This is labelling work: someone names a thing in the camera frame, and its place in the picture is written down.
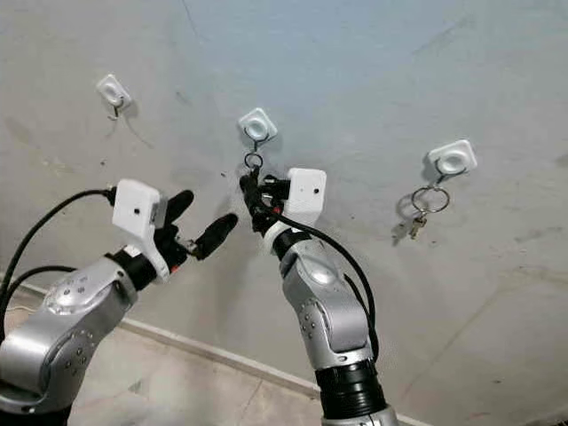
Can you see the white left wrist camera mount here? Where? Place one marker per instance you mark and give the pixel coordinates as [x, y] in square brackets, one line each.
[138, 211]

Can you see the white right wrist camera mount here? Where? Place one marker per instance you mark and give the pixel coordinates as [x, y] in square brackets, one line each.
[306, 191]

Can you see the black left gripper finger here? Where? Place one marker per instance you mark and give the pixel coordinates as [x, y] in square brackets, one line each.
[217, 236]
[177, 209]

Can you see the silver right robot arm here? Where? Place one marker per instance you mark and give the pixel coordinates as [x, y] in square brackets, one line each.
[333, 311]

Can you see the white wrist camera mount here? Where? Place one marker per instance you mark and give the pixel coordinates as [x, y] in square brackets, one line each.
[138, 211]
[306, 191]

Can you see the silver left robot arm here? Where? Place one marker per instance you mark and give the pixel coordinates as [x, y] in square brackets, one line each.
[53, 346]

